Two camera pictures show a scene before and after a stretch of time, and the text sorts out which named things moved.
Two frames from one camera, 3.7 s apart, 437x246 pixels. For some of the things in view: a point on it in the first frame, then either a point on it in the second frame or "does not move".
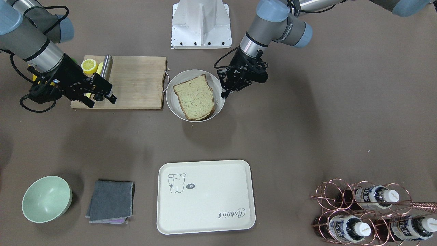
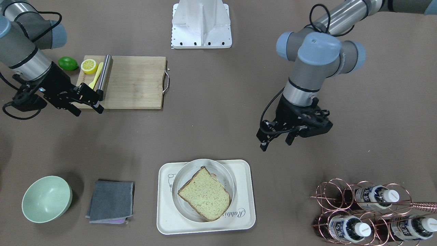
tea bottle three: [404, 228] does not move
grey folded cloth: [112, 202] does not move
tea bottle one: [371, 197] does not move
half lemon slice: [89, 66] does not move
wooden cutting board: [137, 82] does not move
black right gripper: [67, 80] to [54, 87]
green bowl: [46, 199] does not move
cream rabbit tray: [205, 196] does not move
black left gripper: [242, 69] to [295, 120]
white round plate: [173, 102] to [185, 174]
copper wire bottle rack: [366, 214] does not move
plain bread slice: [196, 98] to [206, 195]
